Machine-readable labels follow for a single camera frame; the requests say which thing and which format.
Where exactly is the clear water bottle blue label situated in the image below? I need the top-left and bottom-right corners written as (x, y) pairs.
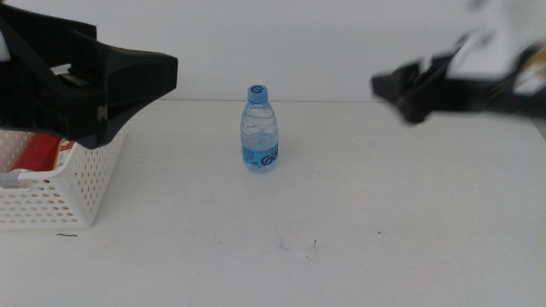
top-left (240, 84), bottom-right (280, 174)

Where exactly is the yellow juice bottle white cap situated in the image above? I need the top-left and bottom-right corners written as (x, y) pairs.
top-left (55, 138), bottom-right (78, 169)

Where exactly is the grey tape strip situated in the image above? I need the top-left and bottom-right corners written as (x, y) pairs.
top-left (0, 171), bottom-right (21, 189)

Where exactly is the white perforated plastic basket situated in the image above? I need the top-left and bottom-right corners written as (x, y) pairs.
top-left (0, 63), bottom-right (128, 229)

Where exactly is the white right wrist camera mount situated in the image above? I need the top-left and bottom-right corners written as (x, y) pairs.
top-left (445, 0), bottom-right (546, 82)

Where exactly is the red soda can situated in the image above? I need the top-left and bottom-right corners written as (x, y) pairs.
top-left (11, 132), bottom-right (63, 171)

